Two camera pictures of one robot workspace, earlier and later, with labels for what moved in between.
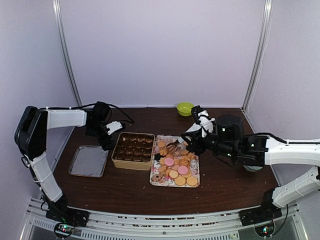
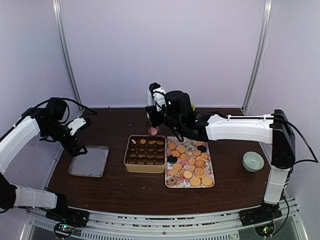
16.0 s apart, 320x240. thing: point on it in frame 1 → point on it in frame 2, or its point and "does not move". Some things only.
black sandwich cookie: x=158 y=156 → x=172 y=159
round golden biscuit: x=191 y=181 → x=206 y=181
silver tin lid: x=89 y=161 does not move
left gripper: x=108 y=146 → x=73 y=151
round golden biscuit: x=180 y=180 → x=195 y=181
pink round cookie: x=182 y=170 → x=153 y=131
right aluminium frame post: x=262 y=51 does not move
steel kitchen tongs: x=170 y=147 → x=151 y=103
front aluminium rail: x=216 y=226 does not move
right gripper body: x=198 y=149 → x=169 y=121
